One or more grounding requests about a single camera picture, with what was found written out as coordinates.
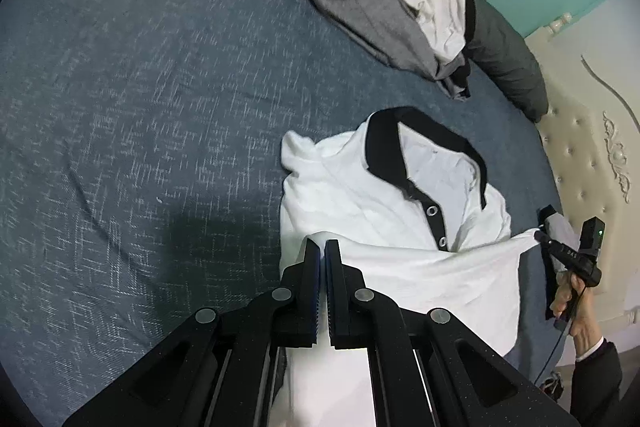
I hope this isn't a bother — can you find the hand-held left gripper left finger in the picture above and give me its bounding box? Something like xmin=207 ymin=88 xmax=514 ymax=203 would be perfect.
xmin=62 ymin=237 xmax=322 ymax=427

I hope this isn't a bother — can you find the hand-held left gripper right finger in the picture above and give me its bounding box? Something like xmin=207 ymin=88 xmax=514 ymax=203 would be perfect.
xmin=325 ymin=238 xmax=581 ymax=427

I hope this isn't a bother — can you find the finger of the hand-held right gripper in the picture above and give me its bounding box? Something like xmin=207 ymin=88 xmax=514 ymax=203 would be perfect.
xmin=534 ymin=229 xmax=563 ymax=258

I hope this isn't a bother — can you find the white polo shirt black trim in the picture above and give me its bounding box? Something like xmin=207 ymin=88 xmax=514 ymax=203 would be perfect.
xmin=270 ymin=106 xmax=543 ymax=427

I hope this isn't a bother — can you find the person's right forearm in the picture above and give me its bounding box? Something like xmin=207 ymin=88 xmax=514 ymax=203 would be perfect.
xmin=570 ymin=339 xmax=640 ymax=427

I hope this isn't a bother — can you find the person's right hand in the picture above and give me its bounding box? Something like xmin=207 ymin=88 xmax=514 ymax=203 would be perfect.
xmin=550 ymin=274 xmax=601 ymax=355

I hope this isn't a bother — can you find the folded black garment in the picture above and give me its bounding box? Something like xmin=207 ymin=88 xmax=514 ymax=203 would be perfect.
xmin=537 ymin=205 xmax=568 ymax=320

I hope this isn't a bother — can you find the cream tufted headboard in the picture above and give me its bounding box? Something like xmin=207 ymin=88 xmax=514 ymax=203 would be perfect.
xmin=522 ymin=0 xmax=640 ymax=325

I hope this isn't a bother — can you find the rolled dark grey duvet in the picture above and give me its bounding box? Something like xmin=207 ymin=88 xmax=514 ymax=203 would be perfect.
xmin=57 ymin=0 xmax=548 ymax=122

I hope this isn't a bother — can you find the bed with blue sheet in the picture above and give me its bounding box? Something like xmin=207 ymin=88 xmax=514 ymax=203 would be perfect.
xmin=0 ymin=0 xmax=571 ymax=427

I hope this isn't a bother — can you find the crumpled black garment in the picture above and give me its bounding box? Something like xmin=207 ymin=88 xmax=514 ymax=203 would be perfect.
xmin=452 ymin=0 xmax=478 ymax=102

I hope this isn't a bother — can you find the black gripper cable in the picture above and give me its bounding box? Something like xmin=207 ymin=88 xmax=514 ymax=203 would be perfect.
xmin=532 ymin=292 xmax=586 ymax=388

